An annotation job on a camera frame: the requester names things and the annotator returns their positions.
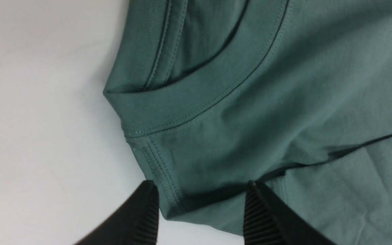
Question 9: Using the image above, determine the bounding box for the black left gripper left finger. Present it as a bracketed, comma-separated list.
[76, 180, 159, 245]

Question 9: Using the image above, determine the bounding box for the green long-sleeve top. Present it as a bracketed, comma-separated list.
[104, 0, 392, 245]

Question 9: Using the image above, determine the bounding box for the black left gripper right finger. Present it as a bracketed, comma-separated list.
[243, 181, 334, 245]

